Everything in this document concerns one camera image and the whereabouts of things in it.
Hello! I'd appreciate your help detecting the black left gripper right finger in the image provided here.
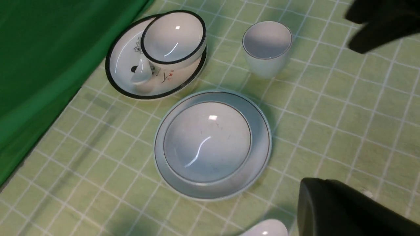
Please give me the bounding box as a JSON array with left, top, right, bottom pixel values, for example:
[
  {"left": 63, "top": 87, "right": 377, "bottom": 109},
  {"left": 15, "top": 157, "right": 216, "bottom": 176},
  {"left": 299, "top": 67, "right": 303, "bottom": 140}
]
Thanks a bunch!
[{"left": 345, "top": 0, "right": 420, "bottom": 54}]

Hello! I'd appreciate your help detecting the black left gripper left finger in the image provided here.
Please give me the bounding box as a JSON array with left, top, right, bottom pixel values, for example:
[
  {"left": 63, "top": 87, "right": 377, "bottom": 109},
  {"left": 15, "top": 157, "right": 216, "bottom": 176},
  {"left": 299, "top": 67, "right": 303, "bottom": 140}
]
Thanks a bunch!
[{"left": 297, "top": 178, "right": 420, "bottom": 236}]

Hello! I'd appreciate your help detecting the white ceramic soup spoon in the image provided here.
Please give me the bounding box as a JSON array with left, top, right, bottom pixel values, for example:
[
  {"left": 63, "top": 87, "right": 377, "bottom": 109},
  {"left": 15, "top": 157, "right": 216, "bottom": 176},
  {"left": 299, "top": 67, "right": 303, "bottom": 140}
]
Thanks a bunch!
[{"left": 240, "top": 219, "right": 288, "bottom": 236}]

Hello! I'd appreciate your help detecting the pale blue cup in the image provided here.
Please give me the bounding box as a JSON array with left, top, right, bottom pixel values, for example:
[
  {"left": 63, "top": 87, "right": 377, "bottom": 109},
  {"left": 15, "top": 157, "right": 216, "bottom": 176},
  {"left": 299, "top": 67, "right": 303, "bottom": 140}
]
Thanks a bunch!
[{"left": 242, "top": 21, "right": 293, "bottom": 79}]

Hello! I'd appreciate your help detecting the pale blue bowl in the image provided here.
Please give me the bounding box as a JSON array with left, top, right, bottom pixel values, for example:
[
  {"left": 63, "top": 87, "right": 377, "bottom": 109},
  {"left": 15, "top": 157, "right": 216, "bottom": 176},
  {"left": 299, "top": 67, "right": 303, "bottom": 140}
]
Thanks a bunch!
[{"left": 162, "top": 101, "right": 252, "bottom": 186}]

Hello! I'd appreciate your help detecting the pale blue plate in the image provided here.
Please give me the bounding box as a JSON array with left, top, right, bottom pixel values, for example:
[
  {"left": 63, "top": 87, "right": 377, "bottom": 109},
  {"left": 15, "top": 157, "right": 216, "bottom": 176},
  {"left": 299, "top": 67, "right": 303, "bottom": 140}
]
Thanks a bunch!
[{"left": 154, "top": 90, "right": 272, "bottom": 201}]

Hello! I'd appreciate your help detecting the green checkered tablecloth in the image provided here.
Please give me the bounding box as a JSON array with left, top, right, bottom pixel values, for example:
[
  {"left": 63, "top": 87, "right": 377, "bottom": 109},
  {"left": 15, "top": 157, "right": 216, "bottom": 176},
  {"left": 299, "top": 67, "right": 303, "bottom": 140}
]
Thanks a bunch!
[{"left": 1, "top": 0, "right": 420, "bottom": 236}]

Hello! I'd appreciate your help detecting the black-rimmed white bowl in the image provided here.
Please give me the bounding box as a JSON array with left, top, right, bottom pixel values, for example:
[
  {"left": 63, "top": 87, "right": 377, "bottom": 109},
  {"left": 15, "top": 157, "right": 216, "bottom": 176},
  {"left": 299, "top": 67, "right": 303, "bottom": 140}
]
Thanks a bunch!
[{"left": 140, "top": 10, "right": 207, "bottom": 70}]

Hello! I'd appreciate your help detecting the small white spoon on plate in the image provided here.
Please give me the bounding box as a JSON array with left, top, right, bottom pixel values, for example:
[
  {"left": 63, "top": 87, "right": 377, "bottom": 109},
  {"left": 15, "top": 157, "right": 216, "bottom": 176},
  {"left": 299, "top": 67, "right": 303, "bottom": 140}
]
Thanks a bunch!
[{"left": 130, "top": 58, "right": 156, "bottom": 85}]

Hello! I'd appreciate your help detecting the black-rimmed white plate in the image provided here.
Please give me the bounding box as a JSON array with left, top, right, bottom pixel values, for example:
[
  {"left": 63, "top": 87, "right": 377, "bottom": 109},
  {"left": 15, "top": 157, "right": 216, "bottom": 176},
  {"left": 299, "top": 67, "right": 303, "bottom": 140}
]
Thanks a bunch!
[{"left": 105, "top": 14, "right": 207, "bottom": 101}]

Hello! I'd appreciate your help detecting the green backdrop cloth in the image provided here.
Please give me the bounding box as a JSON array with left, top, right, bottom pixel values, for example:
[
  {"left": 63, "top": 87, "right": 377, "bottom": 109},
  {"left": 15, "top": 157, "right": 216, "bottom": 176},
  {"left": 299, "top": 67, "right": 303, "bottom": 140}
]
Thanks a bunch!
[{"left": 0, "top": 0, "right": 153, "bottom": 185}]

